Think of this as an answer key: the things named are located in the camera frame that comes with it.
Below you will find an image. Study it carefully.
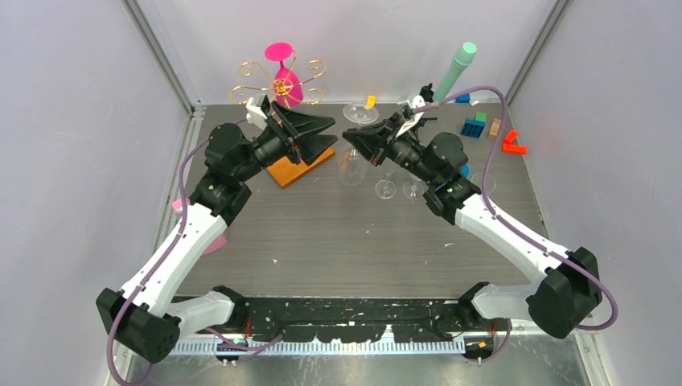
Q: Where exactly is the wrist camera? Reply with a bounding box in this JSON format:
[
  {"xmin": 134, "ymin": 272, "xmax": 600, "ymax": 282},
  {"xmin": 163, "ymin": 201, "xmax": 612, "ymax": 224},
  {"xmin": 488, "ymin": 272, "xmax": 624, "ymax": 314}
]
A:
[
  {"xmin": 396, "ymin": 95, "xmax": 426, "ymax": 137},
  {"xmin": 245, "ymin": 93, "xmax": 271, "ymax": 131}
]

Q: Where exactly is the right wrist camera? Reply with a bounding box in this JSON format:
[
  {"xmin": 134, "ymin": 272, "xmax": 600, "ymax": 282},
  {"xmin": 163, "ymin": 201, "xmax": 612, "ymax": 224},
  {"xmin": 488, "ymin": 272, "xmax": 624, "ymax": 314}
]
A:
[{"xmin": 396, "ymin": 95, "xmax": 426, "ymax": 137}]

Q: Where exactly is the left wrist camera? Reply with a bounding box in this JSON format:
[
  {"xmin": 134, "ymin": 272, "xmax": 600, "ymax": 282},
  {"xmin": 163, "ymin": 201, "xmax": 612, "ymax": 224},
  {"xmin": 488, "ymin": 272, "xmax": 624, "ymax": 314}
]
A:
[{"xmin": 245, "ymin": 93, "xmax": 271, "ymax": 131}]

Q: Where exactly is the gold wire wine glass rack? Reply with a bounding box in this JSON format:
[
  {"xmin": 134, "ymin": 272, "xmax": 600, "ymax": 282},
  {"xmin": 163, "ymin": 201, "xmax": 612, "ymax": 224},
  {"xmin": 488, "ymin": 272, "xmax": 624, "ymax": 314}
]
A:
[{"xmin": 228, "ymin": 50, "xmax": 337, "ymax": 190}]

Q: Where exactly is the blue wine glass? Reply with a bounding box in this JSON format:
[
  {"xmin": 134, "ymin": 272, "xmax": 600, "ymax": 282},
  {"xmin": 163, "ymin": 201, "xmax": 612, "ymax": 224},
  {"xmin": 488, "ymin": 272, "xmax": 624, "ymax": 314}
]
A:
[{"xmin": 437, "ymin": 164, "xmax": 470, "ymax": 189}]

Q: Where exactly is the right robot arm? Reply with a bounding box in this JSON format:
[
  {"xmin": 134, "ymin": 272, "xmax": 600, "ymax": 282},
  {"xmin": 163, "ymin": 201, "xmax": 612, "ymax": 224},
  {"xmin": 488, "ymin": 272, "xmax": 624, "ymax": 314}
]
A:
[{"xmin": 343, "ymin": 117, "xmax": 603, "ymax": 339}]

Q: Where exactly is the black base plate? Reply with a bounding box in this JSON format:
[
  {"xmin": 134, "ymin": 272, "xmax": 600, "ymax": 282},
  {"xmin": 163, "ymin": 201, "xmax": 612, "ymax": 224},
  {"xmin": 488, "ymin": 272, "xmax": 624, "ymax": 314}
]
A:
[{"xmin": 227, "ymin": 298, "xmax": 509, "ymax": 343}]

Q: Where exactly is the pink wine glass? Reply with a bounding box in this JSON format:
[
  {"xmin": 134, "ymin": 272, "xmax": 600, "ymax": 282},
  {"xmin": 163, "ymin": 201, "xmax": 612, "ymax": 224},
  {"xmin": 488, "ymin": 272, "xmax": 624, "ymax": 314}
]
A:
[{"xmin": 265, "ymin": 42, "xmax": 303, "ymax": 109}]

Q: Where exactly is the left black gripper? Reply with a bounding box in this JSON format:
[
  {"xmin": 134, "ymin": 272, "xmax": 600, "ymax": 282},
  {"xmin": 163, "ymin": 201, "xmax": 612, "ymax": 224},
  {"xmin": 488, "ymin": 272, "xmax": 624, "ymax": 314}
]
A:
[{"xmin": 235, "ymin": 103, "xmax": 337, "ymax": 183}]

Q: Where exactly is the tan wooden block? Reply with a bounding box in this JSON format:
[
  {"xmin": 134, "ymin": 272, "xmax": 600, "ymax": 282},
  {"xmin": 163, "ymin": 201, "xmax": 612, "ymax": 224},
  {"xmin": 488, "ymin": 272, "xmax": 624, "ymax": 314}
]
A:
[{"xmin": 488, "ymin": 118, "xmax": 502, "ymax": 140}]

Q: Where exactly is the black tripod microphone stand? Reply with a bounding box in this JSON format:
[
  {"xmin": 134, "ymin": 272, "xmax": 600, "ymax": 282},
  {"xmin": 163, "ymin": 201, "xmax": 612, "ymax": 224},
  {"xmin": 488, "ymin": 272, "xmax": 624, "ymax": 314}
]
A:
[{"xmin": 416, "ymin": 83, "xmax": 435, "ymax": 129}]

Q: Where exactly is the blue lego brick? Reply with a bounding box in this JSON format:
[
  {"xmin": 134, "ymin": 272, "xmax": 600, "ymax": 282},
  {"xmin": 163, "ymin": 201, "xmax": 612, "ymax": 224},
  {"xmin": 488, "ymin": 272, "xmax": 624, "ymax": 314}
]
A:
[{"xmin": 461, "ymin": 118, "xmax": 486, "ymax": 138}]

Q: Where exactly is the red L-shaped block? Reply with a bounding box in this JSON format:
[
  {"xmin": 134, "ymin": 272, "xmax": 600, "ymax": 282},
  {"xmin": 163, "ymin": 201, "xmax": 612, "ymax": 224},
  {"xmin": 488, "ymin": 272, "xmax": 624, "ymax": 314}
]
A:
[{"xmin": 502, "ymin": 130, "xmax": 528, "ymax": 155}]

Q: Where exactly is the mint green microphone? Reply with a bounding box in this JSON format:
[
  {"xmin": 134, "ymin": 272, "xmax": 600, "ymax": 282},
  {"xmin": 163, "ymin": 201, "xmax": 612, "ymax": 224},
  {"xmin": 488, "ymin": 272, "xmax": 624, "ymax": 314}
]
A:
[{"xmin": 433, "ymin": 41, "xmax": 478, "ymax": 101}]

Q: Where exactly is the clear flute wine glass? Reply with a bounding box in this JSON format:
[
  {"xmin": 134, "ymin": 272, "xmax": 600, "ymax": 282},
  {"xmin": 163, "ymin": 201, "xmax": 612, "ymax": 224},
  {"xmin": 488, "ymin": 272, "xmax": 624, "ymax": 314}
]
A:
[{"xmin": 375, "ymin": 164, "xmax": 397, "ymax": 200}]

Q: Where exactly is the clear round wine glass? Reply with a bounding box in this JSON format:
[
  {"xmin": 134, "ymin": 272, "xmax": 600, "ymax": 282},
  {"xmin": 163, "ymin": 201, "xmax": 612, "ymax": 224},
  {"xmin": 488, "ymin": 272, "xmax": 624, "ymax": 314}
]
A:
[{"xmin": 402, "ymin": 175, "xmax": 427, "ymax": 200}]

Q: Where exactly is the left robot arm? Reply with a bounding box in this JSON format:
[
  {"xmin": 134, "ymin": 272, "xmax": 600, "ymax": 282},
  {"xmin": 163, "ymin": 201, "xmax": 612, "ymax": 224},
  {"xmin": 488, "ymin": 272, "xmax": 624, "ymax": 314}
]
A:
[{"xmin": 96, "ymin": 98, "xmax": 338, "ymax": 363}]

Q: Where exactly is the small blue block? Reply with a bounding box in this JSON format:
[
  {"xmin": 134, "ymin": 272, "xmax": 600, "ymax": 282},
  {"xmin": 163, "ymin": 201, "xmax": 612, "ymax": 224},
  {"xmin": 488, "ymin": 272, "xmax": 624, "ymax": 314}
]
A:
[{"xmin": 455, "ymin": 93, "xmax": 471, "ymax": 104}]

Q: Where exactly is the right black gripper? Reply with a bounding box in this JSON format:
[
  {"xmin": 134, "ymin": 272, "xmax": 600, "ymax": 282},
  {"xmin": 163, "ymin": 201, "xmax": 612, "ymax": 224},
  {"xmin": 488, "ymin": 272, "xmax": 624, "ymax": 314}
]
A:
[{"xmin": 343, "ymin": 113, "xmax": 439, "ymax": 187}]

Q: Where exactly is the pink holder box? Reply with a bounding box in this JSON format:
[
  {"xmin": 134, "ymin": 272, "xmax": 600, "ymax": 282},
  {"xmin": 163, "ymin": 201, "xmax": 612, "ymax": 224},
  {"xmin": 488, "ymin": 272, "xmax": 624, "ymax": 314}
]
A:
[{"xmin": 171, "ymin": 199, "xmax": 228, "ymax": 257}]

